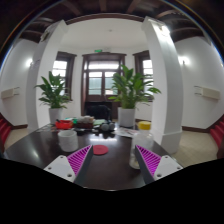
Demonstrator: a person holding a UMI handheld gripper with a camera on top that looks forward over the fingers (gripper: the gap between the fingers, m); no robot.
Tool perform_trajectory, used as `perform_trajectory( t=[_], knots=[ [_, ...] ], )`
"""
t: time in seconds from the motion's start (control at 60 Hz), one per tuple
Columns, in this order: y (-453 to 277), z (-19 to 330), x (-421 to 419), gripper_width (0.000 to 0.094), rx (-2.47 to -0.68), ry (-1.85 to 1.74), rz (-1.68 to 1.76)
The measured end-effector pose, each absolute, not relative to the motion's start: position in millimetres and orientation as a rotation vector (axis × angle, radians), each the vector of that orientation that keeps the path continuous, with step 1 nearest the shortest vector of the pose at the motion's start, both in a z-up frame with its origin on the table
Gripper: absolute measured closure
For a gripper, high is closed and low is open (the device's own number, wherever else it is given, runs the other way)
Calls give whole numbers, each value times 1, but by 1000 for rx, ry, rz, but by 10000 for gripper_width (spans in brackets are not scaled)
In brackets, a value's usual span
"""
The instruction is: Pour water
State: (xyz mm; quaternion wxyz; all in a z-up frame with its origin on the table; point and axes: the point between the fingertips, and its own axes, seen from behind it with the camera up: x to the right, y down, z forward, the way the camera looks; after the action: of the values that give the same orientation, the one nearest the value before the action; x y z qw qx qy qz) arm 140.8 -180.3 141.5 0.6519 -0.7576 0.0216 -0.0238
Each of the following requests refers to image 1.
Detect small potted plant, white pot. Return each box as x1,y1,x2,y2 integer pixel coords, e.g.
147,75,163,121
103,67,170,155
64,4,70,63
34,70,74,125

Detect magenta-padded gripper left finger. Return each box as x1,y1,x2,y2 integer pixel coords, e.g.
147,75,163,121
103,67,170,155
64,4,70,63
43,143,95,188

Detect dark basket with white items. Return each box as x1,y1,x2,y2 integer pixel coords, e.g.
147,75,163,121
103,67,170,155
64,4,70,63
76,115,95,130

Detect white speckled mug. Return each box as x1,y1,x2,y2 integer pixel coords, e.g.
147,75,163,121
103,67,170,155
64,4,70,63
57,129,80,153

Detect large potted plant, white pot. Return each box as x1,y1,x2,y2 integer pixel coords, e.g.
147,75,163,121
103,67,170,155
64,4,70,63
108,64,162,128

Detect dark wooden glazed door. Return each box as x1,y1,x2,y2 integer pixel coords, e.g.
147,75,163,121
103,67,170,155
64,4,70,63
80,52,128,116

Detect red plastic box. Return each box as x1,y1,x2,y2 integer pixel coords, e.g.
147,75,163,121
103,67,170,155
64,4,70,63
54,119,74,130

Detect dark-framed window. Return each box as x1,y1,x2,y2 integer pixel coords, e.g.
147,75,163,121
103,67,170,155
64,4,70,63
132,49,154,101
51,50,78,99

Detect printed magazine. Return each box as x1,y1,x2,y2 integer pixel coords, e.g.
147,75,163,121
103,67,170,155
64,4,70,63
114,126,139,138

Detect black chair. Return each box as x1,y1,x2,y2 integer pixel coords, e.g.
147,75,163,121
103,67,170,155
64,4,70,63
83,101,113,121

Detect flat round red coaster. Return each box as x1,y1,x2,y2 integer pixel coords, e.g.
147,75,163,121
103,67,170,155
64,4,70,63
92,144,110,156

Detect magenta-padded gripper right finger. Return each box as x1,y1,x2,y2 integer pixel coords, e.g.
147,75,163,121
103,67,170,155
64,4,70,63
134,144,184,185

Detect black pouch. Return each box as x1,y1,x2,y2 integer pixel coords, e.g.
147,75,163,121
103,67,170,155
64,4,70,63
73,127,99,136

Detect clear bottle with yellow cap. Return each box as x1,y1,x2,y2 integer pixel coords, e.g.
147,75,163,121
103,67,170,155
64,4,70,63
129,120,154,170

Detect red carpeted stairs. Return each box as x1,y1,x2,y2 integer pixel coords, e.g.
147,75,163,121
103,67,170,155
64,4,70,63
209,114,224,148
0,113,13,151

